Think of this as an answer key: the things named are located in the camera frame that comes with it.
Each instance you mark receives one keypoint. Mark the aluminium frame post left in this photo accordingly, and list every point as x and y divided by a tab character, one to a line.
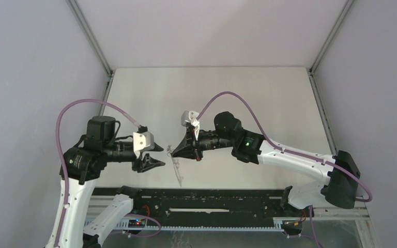
89	34

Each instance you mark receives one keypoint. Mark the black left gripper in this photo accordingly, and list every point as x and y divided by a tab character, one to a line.
146	163

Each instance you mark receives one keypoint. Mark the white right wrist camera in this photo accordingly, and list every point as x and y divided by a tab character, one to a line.
190	117

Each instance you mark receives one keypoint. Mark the aluminium frame post right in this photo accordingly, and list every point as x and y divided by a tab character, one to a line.
346	9

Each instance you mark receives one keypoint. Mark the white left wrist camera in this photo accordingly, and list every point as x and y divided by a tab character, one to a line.
143	141

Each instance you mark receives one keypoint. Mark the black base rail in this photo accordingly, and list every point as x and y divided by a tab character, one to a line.
226	208

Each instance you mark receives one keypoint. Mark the aluminium frame post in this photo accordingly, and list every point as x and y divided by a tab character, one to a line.
346	9
89	34

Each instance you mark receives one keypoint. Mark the white slotted cable duct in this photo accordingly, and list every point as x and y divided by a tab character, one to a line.
129	225

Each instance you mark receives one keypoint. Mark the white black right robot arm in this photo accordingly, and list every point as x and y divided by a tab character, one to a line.
334	176

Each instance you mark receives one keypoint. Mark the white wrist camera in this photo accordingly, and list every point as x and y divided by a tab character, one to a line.
190	117
143	141

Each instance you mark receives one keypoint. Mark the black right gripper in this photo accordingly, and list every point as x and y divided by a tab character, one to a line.
188	141

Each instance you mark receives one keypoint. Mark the metal oval keyring plate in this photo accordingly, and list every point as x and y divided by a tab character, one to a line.
176	165

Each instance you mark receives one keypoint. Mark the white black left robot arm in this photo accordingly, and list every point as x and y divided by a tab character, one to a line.
83	164

